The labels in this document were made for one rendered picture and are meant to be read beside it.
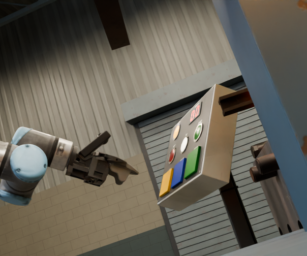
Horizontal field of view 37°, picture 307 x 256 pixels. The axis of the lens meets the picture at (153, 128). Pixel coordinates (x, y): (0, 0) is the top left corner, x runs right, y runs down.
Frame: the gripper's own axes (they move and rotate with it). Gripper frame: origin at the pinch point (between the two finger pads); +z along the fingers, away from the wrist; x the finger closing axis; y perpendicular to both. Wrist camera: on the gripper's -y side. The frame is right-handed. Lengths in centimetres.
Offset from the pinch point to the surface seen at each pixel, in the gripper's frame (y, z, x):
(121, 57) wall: -510, 72, -690
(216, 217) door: -211, 315, -638
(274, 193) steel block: 19, 13, 58
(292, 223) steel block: 25, 15, 62
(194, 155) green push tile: -0.7, 10.3, 21.8
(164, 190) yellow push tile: 3.8, 10.2, 1.3
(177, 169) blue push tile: -0.4, 10.3, 9.8
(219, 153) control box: -0.8, 15.1, 27.0
